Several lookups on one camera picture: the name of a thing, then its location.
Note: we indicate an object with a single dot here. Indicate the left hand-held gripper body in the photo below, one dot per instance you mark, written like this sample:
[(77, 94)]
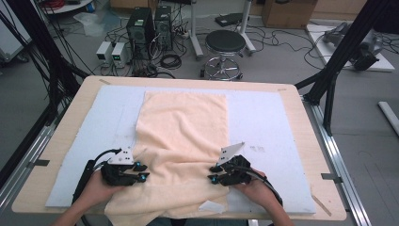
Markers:
[(117, 174)]

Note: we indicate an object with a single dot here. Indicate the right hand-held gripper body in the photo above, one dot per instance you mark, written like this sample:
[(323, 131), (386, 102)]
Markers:
[(235, 172)]

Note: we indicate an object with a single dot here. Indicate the peach towel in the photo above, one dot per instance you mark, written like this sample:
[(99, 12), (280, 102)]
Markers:
[(182, 135)]

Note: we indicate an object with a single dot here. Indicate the person's left hand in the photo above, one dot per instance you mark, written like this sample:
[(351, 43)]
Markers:
[(97, 191)]

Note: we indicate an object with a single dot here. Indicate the person's right hand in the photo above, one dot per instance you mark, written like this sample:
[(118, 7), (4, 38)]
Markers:
[(257, 191)]

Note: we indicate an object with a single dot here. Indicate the grey metal clamp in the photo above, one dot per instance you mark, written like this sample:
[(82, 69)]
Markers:
[(39, 162), (331, 177)]

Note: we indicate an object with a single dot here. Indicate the thin wooden strip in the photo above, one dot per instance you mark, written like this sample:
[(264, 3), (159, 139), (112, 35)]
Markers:
[(321, 205)]

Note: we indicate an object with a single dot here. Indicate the white power supply unit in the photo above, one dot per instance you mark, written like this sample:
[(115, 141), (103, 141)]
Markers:
[(119, 54), (103, 52)]

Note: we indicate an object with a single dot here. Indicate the black round stool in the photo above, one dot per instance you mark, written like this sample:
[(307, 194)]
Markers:
[(225, 40)]

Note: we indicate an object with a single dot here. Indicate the large black computer tower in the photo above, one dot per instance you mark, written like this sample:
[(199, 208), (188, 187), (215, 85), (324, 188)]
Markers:
[(139, 31)]

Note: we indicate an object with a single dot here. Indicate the white desk leg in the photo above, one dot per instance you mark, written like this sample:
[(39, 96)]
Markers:
[(246, 31), (195, 34)]

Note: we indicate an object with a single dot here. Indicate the slim black computer tower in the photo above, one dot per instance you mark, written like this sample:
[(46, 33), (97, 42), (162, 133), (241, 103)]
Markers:
[(163, 28)]

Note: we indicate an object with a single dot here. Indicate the clear plastic bag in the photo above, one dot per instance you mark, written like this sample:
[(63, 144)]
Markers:
[(94, 25)]

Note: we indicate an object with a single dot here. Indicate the black flat device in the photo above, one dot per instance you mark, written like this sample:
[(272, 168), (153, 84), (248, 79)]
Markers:
[(228, 19)]

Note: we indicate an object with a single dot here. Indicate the white base board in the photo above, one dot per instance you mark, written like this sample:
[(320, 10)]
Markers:
[(326, 50)]

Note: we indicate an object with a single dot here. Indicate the cardboard box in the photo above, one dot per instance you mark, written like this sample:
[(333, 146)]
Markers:
[(288, 14)]

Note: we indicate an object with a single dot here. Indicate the white round table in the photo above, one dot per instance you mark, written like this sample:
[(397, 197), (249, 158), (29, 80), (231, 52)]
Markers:
[(69, 8)]

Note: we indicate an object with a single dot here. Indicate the aluminium rail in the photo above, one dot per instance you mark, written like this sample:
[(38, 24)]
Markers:
[(332, 157), (28, 157)]

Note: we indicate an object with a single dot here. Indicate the black metal frame stand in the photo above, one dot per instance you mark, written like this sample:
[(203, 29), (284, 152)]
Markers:
[(40, 40), (342, 53)]

